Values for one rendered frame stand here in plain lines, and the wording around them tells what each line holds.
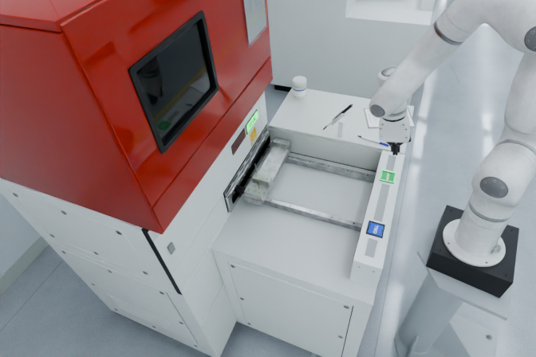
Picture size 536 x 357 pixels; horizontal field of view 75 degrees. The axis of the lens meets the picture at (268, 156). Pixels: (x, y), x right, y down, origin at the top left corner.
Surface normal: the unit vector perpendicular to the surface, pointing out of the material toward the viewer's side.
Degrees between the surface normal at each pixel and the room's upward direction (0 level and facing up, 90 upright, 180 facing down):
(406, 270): 0
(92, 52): 90
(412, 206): 0
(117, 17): 90
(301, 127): 0
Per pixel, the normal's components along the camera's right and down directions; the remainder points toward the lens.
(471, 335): -0.07, -0.71
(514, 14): -0.97, -0.16
